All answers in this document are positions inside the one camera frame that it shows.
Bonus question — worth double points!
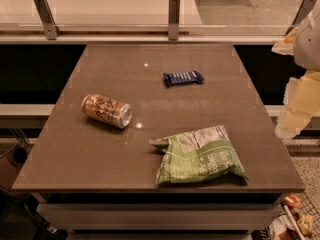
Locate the right metal railing bracket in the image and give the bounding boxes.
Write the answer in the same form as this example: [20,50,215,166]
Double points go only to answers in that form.
[286,0,317,34]

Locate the green chip bag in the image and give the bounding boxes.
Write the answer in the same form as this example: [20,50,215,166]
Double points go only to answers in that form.
[149,125,248,184]

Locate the middle metal railing bracket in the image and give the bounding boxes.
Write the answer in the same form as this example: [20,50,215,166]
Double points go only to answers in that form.
[168,0,180,41]

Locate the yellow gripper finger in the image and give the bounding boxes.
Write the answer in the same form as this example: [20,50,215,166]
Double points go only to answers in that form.
[275,70,320,139]
[271,27,298,56]

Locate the metal railing bracket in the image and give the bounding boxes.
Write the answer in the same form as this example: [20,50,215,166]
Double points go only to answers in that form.
[33,0,59,40]
[286,0,317,34]
[168,0,180,41]

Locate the blue snack bar wrapper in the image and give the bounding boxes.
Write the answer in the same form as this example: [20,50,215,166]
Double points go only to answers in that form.
[163,71,204,87]

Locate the orange soda can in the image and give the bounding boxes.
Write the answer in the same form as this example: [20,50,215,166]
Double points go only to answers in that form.
[81,94,132,129]

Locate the black round object at left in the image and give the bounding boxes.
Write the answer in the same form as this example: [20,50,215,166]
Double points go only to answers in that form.
[8,147,28,167]

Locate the wire basket with snacks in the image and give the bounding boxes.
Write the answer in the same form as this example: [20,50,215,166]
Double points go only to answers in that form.
[266,193,320,240]

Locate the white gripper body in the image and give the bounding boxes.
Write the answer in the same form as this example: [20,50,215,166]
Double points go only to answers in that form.
[294,7,320,71]

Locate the left metal railing bracket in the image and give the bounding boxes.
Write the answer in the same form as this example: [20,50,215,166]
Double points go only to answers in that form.
[33,0,59,40]

